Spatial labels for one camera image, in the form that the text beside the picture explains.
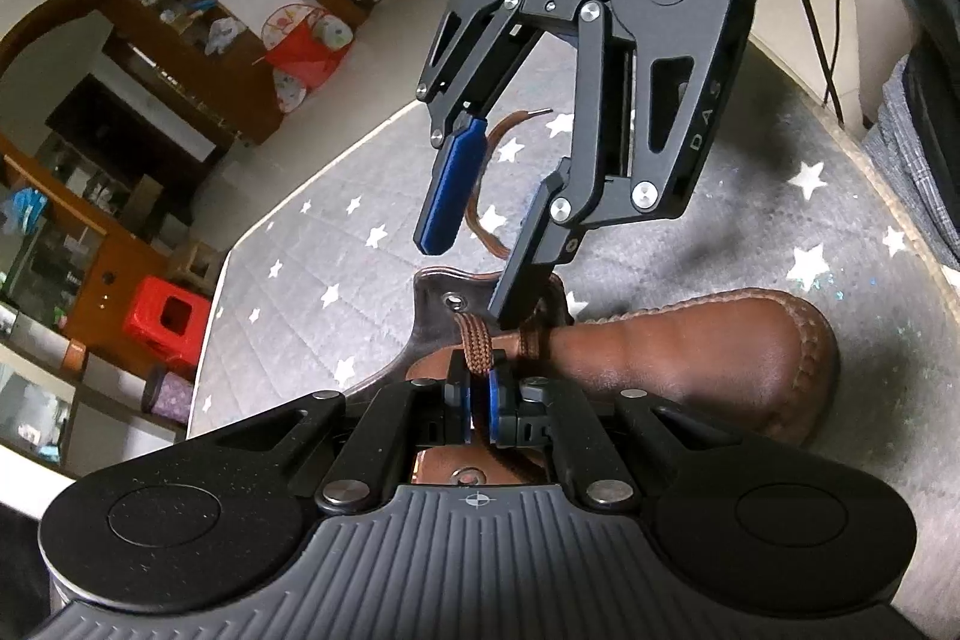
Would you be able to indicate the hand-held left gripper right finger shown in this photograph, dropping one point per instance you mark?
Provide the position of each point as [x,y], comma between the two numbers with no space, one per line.
[496,411]

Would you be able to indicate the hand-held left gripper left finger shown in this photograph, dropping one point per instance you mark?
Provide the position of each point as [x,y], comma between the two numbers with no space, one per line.
[463,411]

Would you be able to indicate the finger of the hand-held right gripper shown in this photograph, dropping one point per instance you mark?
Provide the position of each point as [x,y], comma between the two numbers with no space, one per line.
[450,197]
[536,235]

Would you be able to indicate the brown shoelace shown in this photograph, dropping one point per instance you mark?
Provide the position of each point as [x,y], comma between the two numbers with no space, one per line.
[480,344]

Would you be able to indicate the brown leather shoe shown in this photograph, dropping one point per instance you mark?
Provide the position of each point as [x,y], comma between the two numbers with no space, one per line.
[675,355]

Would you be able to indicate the red fabric pop-up hamper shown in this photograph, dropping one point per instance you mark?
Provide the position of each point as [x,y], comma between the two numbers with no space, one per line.
[300,44]

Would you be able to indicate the grey star-print tablecloth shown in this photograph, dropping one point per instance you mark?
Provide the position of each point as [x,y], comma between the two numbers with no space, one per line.
[750,212]

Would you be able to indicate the brown wooden cabinet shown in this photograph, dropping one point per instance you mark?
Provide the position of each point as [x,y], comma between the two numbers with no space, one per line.
[195,78]

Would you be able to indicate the floral cylinder container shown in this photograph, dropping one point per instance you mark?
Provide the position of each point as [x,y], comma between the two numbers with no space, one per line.
[171,392]

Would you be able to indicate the red plastic stool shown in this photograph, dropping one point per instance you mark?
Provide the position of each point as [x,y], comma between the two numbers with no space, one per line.
[161,317]

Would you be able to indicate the white low cabinet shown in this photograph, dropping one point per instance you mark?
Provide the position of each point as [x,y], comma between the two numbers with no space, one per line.
[97,415]

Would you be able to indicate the glass display cabinet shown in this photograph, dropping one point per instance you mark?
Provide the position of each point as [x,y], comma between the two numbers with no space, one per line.
[82,250]

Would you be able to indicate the grey plaid trousers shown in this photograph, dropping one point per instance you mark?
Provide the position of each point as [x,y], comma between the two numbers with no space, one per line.
[922,160]

